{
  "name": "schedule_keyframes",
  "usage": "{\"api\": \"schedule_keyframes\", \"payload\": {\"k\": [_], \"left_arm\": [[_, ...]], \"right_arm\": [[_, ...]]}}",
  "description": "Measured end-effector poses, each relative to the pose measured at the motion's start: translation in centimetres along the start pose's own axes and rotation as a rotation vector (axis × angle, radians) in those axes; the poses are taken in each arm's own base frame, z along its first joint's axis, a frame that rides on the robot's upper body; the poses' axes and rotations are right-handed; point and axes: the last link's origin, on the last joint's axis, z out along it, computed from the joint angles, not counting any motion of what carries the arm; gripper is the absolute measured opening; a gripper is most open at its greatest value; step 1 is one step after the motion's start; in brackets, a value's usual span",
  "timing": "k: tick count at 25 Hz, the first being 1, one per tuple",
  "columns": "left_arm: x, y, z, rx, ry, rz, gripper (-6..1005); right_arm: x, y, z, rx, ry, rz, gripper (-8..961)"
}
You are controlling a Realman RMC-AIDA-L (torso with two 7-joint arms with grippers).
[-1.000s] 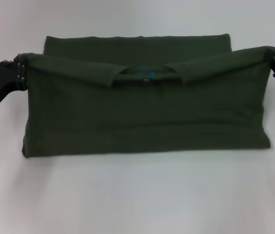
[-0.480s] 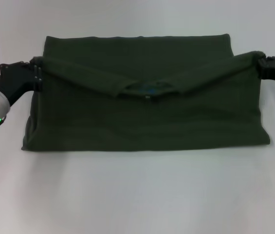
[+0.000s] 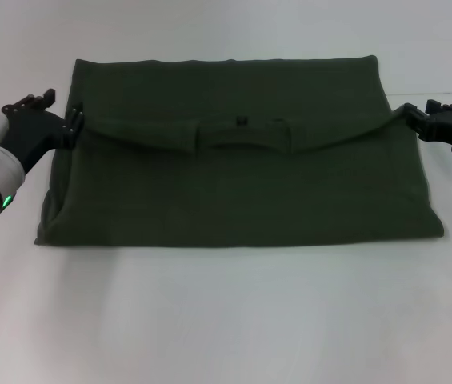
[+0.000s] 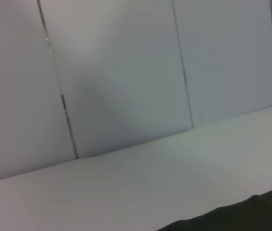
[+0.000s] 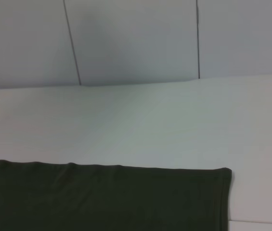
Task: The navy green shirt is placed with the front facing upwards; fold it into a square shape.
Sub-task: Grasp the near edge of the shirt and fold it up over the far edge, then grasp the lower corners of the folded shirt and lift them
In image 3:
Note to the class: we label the dark green FREE t-shirt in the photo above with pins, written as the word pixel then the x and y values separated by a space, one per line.
pixel 241 180

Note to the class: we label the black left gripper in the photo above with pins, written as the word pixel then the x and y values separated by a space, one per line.
pixel 33 136

